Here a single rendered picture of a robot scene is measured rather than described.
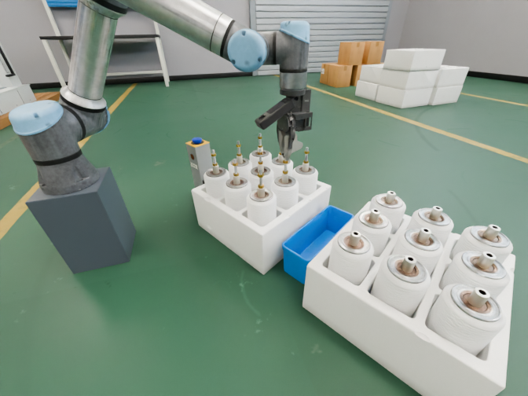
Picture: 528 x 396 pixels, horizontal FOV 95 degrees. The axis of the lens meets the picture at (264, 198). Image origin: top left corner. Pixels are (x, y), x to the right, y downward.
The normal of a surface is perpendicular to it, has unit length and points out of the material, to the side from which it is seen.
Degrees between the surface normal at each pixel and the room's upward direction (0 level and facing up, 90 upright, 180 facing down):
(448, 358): 90
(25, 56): 90
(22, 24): 90
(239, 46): 90
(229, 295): 0
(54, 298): 0
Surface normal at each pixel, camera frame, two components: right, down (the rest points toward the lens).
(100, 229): 0.29, 0.52
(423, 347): -0.68, 0.42
